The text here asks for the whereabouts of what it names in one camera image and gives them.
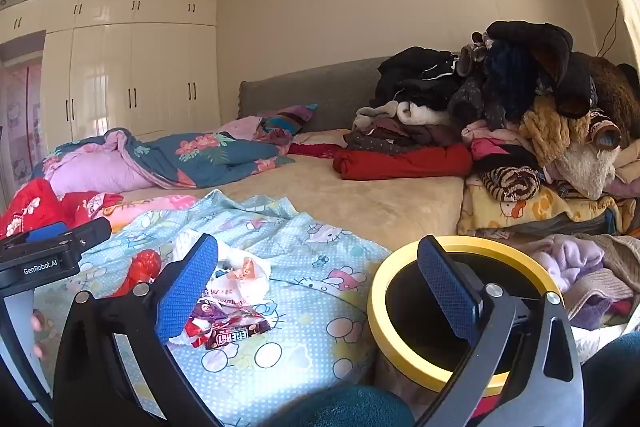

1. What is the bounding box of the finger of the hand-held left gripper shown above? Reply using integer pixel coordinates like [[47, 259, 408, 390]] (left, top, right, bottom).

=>
[[25, 221, 70, 244], [0, 217, 112, 261]]

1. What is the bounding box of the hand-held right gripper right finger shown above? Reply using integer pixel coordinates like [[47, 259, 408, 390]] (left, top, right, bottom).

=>
[[415, 234, 586, 427]]

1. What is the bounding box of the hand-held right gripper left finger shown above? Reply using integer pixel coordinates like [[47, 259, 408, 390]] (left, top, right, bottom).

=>
[[52, 233, 223, 427]]

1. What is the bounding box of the yellow-rimmed black bin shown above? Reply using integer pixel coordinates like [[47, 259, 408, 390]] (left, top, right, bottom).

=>
[[367, 234, 566, 400]]

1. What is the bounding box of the red plastic packet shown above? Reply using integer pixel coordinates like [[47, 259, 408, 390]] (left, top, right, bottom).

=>
[[107, 249, 162, 299]]

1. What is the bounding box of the dark red snack wrapper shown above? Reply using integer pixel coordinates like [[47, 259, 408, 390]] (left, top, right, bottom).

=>
[[182, 297, 272, 350]]

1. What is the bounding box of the person's left hand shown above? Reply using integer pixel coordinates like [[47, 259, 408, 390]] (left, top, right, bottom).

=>
[[30, 310, 49, 363]]

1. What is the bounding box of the red floral cloth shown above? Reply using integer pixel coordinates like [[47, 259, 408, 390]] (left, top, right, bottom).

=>
[[0, 178, 113, 240]]

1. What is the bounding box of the pink cartoon blanket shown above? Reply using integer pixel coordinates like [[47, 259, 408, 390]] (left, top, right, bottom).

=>
[[65, 192, 198, 233]]

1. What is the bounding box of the blue floral quilt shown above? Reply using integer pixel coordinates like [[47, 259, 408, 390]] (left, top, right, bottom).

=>
[[32, 128, 296, 198]]

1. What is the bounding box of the yellow cartoon blanket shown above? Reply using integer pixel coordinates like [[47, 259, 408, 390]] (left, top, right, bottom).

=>
[[457, 177, 626, 238]]

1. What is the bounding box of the light blue cartoon blanket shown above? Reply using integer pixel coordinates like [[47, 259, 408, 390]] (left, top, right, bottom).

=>
[[35, 189, 393, 427]]

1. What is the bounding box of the pink cartoon closet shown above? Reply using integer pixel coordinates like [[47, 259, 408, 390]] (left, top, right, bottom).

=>
[[0, 32, 46, 188]]

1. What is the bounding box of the brown striped garment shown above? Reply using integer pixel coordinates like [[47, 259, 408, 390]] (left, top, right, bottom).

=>
[[480, 166, 541, 202]]

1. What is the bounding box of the lavender sweater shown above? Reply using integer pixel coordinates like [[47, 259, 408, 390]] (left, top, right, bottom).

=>
[[530, 234, 606, 293]]

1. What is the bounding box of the bed with beige sheet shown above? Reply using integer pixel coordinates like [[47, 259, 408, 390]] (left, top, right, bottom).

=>
[[30, 127, 468, 248]]

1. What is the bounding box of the red jacket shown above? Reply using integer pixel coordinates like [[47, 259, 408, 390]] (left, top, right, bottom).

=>
[[332, 143, 473, 181]]

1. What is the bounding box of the pink garment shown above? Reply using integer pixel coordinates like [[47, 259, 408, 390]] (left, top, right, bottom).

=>
[[462, 124, 526, 162]]

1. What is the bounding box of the dark dotted garment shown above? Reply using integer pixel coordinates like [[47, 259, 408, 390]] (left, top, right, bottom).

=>
[[344, 117, 466, 152]]

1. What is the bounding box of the light pink cloth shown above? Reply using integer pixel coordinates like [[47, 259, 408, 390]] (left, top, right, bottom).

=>
[[220, 116, 291, 155]]

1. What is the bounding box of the cream wardrobe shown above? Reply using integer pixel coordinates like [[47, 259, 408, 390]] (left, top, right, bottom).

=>
[[0, 0, 221, 142]]

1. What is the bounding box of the beige knit sweater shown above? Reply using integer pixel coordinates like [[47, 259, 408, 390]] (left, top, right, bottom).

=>
[[565, 232, 640, 313]]

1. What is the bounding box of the cream garment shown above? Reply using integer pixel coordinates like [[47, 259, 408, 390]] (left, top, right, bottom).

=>
[[352, 101, 451, 130]]

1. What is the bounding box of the white fleece garment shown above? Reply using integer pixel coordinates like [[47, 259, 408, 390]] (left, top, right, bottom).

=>
[[542, 142, 618, 200]]

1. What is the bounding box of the tan fleece garment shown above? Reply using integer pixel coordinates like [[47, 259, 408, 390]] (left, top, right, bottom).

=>
[[517, 99, 591, 168]]

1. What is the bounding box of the grey knit garment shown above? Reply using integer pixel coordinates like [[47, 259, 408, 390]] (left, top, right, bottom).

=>
[[447, 42, 493, 128]]

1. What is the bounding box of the striped pillow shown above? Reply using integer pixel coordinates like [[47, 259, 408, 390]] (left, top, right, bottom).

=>
[[260, 103, 318, 138]]

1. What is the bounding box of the black jacket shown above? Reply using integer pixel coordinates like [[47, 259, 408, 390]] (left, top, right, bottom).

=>
[[376, 47, 463, 105]]

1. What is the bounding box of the beige folded cloth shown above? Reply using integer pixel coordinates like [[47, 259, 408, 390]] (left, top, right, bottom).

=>
[[612, 152, 640, 182]]

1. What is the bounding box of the navy fuzzy garment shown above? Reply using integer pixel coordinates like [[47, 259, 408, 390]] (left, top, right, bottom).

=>
[[482, 42, 543, 128]]

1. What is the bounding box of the brown knitted sleeve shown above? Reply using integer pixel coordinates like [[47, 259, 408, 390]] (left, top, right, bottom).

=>
[[587, 109, 623, 152]]

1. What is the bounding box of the grey padded headboard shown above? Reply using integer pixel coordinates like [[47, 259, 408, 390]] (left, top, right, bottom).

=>
[[237, 56, 396, 132]]

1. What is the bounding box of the black quilted coat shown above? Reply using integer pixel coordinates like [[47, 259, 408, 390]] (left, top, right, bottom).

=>
[[485, 21, 596, 118]]

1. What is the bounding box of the dark wall cable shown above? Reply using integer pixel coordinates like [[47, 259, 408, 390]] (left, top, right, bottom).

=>
[[597, 2, 621, 58]]

